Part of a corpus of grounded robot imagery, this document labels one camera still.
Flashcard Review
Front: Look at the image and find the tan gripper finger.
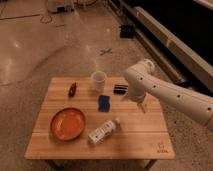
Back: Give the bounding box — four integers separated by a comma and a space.
138, 96, 148, 113

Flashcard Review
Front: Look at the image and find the white plastic bottle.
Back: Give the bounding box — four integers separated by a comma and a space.
88, 118, 120, 145

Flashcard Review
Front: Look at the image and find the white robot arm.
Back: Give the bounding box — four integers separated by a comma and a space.
124, 59, 213, 132

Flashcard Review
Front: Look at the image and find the orange ceramic bowl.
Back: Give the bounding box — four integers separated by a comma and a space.
50, 108, 86, 141

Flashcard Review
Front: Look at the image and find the black striped box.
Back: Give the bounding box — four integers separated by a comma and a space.
113, 84, 128, 94

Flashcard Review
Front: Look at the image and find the blue sponge block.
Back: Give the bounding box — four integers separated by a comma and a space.
98, 95, 110, 112

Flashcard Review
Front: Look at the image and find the translucent plastic cup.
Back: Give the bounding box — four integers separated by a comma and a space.
91, 71, 107, 92

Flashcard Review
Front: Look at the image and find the wooden table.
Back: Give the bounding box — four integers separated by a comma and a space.
25, 77, 175, 161

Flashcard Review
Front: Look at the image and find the small red brown object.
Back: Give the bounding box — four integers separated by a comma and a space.
68, 82, 77, 97

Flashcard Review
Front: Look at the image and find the black box on floor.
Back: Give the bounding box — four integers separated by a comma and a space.
120, 25, 134, 38

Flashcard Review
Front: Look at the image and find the white equipment base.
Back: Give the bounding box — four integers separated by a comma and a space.
46, 0, 74, 13

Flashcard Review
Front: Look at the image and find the long wall bench rail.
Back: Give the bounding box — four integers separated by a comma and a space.
106, 0, 213, 95

